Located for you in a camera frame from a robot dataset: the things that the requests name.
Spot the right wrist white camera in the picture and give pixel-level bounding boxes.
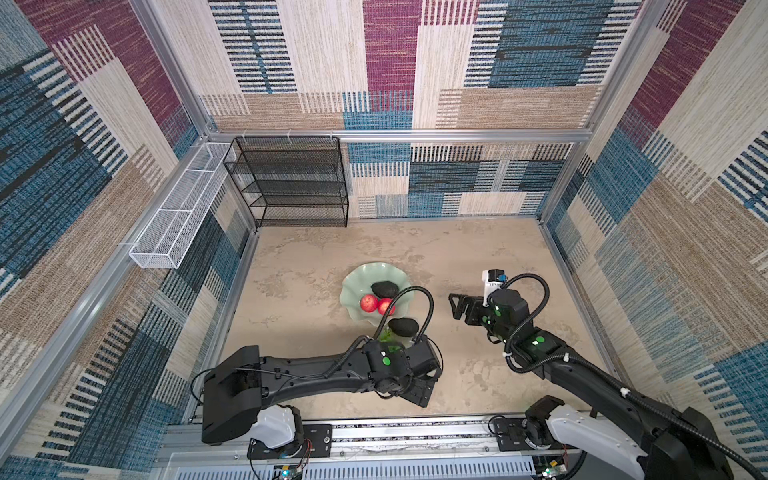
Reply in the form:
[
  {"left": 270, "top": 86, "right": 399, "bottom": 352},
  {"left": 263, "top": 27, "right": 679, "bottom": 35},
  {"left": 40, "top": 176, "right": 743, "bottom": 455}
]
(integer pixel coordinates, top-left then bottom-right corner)
[{"left": 482, "top": 269, "right": 507, "bottom": 307}]

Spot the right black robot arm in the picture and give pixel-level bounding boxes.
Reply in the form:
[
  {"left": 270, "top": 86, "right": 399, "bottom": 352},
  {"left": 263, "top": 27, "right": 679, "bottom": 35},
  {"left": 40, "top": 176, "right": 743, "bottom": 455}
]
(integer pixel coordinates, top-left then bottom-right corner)
[{"left": 449, "top": 269, "right": 764, "bottom": 479}]

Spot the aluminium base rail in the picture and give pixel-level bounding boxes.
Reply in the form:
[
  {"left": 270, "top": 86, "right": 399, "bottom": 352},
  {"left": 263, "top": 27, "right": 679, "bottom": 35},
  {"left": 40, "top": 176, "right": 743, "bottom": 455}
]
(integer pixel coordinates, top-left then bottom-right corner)
[{"left": 150, "top": 414, "right": 580, "bottom": 479}]

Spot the light green wavy fruit bowl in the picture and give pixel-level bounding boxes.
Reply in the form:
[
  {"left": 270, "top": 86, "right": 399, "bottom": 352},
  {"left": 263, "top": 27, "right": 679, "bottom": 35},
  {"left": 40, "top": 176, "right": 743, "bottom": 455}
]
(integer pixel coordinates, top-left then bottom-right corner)
[{"left": 339, "top": 262, "right": 411, "bottom": 326}]

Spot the black wire mesh shelf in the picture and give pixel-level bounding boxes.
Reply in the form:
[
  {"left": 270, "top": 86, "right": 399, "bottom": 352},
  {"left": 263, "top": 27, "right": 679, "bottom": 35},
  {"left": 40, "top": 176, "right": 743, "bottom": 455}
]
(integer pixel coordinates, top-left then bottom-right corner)
[{"left": 223, "top": 136, "right": 349, "bottom": 228}]

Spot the green fake grape bunch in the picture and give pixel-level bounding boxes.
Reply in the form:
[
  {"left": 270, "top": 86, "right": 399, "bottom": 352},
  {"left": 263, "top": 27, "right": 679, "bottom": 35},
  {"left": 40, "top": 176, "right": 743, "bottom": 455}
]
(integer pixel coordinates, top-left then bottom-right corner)
[{"left": 378, "top": 337, "right": 407, "bottom": 356}]

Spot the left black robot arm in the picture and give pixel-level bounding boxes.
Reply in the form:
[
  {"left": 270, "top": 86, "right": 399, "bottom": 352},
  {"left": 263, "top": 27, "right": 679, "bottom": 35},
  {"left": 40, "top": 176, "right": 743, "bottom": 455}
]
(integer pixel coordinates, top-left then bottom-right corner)
[{"left": 201, "top": 286, "right": 444, "bottom": 445}]

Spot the white wire mesh basket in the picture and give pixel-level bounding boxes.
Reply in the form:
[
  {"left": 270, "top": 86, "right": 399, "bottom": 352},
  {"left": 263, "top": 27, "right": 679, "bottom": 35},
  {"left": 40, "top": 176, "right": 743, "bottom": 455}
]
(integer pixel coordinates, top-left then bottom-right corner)
[{"left": 129, "top": 143, "right": 230, "bottom": 269}]

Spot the red fake apple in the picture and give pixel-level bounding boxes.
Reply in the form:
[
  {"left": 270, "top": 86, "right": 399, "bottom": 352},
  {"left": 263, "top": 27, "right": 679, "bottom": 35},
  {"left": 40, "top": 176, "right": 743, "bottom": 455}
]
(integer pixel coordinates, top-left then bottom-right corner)
[
  {"left": 378, "top": 298, "right": 396, "bottom": 316},
  {"left": 359, "top": 294, "right": 380, "bottom": 313}
]

